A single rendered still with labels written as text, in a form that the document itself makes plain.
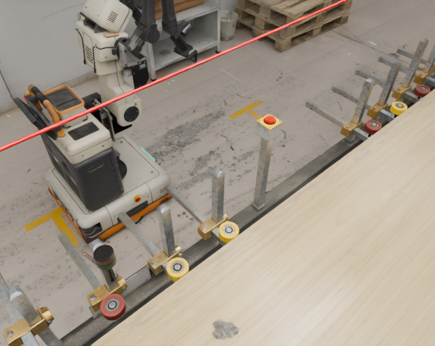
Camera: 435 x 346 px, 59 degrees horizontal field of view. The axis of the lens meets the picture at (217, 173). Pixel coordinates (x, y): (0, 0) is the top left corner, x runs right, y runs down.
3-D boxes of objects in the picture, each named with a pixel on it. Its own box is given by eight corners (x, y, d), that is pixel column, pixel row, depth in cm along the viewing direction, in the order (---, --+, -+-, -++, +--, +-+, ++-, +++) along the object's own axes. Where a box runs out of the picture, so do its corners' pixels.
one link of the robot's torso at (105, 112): (108, 145, 235) (99, 112, 218) (86, 123, 250) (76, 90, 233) (145, 128, 248) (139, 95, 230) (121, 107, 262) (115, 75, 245)
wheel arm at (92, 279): (59, 242, 155) (56, 236, 152) (67, 237, 156) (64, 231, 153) (115, 323, 132) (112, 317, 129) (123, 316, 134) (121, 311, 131)
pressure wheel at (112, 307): (102, 317, 136) (95, 303, 128) (121, 303, 140) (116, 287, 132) (114, 334, 132) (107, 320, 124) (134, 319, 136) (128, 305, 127)
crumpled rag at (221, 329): (208, 337, 121) (208, 334, 120) (214, 316, 126) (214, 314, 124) (235, 344, 120) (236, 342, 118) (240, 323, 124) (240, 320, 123)
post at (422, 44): (391, 110, 244) (420, 38, 210) (394, 108, 246) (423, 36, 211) (396, 112, 242) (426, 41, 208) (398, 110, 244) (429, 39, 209)
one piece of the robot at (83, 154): (93, 227, 240) (54, 121, 180) (55, 178, 268) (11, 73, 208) (139, 200, 255) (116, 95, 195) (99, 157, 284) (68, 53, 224)
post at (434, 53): (410, 98, 257) (440, 29, 223) (413, 96, 259) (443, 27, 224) (415, 101, 255) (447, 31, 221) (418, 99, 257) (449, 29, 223)
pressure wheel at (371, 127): (374, 136, 206) (380, 119, 198) (376, 146, 201) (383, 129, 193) (358, 135, 207) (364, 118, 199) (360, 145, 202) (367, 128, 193)
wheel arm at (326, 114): (304, 107, 225) (305, 101, 222) (308, 105, 227) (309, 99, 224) (368, 145, 203) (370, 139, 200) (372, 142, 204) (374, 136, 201)
